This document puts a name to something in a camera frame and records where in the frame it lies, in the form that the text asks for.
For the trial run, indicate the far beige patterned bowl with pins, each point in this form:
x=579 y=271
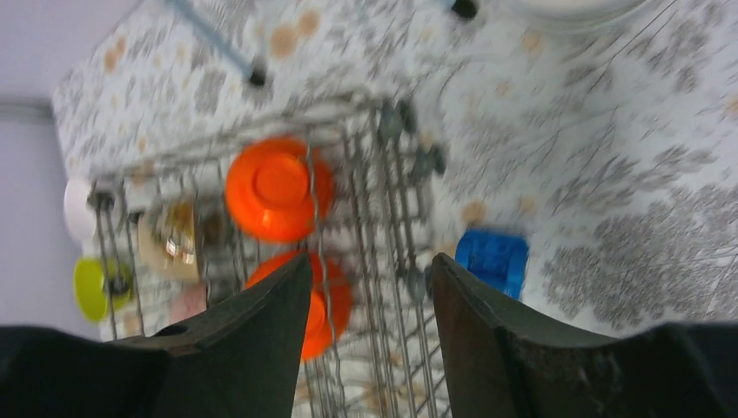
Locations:
x=167 y=240

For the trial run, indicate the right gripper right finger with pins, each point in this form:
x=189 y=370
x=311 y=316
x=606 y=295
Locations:
x=503 y=358

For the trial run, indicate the blue toy block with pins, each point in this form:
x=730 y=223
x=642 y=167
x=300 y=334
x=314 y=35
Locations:
x=497 y=259

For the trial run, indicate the pink patterned bowl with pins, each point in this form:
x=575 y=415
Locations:
x=190 y=302

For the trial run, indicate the grey wire dish rack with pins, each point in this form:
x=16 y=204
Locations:
x=387 y=363

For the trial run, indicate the yellow-green bowl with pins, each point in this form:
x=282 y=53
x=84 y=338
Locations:
x=100 y=287

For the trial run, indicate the white ribbed bowl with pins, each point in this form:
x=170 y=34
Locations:
x=576 y=16

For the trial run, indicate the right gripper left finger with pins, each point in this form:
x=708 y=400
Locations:
x=237 y=359

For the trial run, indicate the floral tablecloth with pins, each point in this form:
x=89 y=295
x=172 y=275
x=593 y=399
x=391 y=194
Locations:
x=612 y=152

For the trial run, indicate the orange bowl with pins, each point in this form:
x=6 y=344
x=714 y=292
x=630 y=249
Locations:
x=276 y=188
x=330 y=309

